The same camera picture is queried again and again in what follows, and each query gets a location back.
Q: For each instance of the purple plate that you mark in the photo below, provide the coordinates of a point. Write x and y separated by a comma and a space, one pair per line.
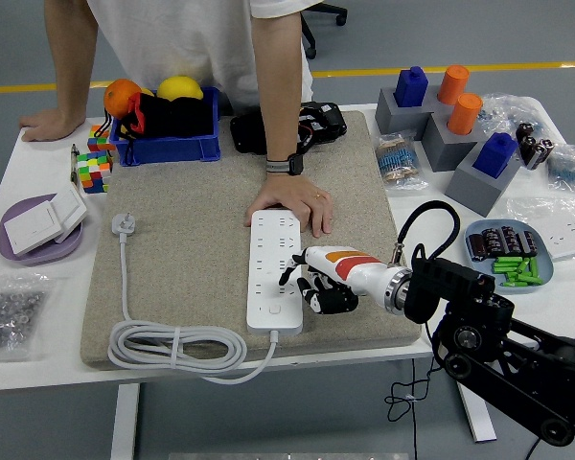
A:
48, 256

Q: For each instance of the large white switch panel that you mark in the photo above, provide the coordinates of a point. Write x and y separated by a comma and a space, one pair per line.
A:
31, 229

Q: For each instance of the large colourful puzzle cube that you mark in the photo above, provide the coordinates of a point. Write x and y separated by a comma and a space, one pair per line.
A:
95, 172

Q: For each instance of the orange cylinder peg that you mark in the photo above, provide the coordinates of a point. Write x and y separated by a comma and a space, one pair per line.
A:
465, 115
453, 86

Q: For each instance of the orange fruit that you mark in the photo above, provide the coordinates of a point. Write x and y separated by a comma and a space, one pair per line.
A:
120, 96

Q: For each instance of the small white switch panel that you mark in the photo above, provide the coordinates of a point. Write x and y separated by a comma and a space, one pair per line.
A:
69, 208

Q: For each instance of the person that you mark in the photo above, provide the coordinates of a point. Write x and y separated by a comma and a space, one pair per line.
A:
182, 38

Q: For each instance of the bag of dark capacitors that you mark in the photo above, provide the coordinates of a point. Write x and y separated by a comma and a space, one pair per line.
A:
532, 146

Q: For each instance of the blue plastic bin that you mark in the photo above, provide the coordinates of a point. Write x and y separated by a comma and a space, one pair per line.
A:
172, 148

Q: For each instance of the person's left hand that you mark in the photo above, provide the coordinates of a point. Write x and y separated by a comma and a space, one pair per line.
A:
292, 194

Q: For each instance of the black cylindrical capacitor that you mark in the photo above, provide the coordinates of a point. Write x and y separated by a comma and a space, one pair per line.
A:
511, 239
530, 243
476, 245
492, 240

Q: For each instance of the person's right hand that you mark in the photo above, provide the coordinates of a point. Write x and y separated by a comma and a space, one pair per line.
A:
52, 125

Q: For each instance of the black open electronic device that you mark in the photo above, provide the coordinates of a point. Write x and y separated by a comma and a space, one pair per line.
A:
244, 134

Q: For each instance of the crumpled clear plastic bag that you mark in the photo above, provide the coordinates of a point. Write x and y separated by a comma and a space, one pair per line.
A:
508, 112

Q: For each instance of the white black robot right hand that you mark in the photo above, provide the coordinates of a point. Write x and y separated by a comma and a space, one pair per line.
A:
364, 278

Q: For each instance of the pile of green cylinders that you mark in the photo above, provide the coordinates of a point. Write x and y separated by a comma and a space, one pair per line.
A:
517, 273

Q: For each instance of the white table leg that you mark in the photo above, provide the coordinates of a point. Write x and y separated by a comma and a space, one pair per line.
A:
124, 421
479, 417

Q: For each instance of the yellow lemon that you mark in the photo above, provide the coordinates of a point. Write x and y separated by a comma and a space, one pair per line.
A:
179, 87

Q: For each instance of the grey-brown mat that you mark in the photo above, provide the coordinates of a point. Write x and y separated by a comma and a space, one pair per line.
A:
187, 191

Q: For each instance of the bag of beige blue resistors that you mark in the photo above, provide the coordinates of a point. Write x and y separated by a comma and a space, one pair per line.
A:
397, 163

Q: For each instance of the person's left forearm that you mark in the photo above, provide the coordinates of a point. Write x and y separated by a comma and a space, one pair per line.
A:
278, 96

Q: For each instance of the person's right forearm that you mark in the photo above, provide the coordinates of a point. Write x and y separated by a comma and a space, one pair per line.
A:
69, 72

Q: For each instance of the white power strip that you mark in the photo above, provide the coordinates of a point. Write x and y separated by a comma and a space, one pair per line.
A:
268, 268

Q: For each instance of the small colourful puzzle cube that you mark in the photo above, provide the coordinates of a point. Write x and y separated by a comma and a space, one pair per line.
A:
98, 139

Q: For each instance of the blue square peg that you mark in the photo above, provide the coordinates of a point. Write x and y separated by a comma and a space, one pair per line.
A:
494, 155
411, 88

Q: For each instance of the bagged white socket panel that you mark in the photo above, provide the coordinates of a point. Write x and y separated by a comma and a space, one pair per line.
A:
565, 235

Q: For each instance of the black office chair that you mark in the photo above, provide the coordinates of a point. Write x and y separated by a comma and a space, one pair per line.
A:
333, 12

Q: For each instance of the clear bag of metal nuts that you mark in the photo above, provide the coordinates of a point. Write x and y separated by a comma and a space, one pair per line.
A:
9, 316

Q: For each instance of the metal pen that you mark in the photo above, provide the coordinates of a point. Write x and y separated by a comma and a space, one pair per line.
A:
74, 165

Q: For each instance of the light blue plate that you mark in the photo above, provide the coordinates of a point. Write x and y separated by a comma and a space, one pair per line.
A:
548, 268

